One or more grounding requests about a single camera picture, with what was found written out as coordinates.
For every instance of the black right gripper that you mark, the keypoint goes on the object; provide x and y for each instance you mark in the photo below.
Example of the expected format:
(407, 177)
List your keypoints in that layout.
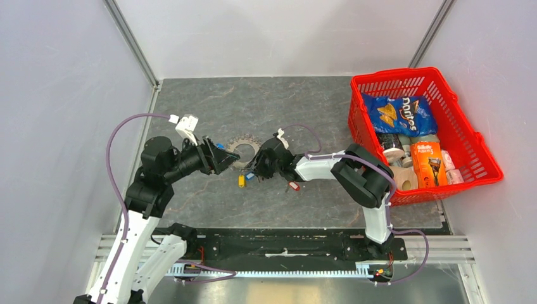
(258, 165)

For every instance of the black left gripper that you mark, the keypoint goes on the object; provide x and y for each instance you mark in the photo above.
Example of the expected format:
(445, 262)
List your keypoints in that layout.
(213, 158)

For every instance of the steel disc with keyrings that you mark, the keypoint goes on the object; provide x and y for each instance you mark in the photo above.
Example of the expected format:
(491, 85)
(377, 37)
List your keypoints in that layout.
(246, 146)

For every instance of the red key tag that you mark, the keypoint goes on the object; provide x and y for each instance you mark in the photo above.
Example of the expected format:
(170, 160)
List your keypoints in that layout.
(294, 186)

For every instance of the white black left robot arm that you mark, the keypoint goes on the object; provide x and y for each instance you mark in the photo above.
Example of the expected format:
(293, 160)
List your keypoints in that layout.
(124, 279)

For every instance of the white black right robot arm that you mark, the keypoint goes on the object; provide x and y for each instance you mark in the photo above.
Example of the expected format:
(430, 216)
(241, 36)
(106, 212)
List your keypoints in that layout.
(366, 179)

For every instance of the yellow key tag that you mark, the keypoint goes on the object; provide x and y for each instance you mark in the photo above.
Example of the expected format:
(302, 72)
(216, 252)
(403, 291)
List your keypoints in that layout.
(241, 181)

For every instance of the beige tape roll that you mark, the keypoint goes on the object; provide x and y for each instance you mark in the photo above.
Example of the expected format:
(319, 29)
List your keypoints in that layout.
(405, 178)

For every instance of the blue Doritos chip bag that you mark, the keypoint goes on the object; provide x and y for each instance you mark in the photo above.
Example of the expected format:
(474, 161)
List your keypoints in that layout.
(409, 115)

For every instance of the red plastic basket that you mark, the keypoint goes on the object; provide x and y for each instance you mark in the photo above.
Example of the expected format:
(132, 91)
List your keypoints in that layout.
(456, 135)

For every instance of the orange Gillette razor box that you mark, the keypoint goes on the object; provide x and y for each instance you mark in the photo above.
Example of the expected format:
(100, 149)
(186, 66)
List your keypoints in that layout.
(428, 164)

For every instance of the pink white small packet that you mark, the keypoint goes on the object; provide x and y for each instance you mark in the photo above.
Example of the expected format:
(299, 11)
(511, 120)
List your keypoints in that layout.
(453, 174)

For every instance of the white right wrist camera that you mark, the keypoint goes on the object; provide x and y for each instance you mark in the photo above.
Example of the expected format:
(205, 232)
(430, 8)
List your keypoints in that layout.
(280, 136)

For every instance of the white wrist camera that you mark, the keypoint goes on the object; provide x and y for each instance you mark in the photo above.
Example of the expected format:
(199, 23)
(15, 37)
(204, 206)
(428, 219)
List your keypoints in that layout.
(185, 126)
(280, 136)

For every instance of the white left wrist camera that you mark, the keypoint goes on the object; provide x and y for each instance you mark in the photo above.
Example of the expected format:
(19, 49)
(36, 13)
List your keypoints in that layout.
(185, 126)

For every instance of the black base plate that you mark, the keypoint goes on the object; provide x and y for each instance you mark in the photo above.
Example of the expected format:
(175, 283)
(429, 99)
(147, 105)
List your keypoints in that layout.
(293, 249)

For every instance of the slotted cable duct rail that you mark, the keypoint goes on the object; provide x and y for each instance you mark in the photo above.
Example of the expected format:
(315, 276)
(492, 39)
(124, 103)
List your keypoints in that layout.
(361, 271)

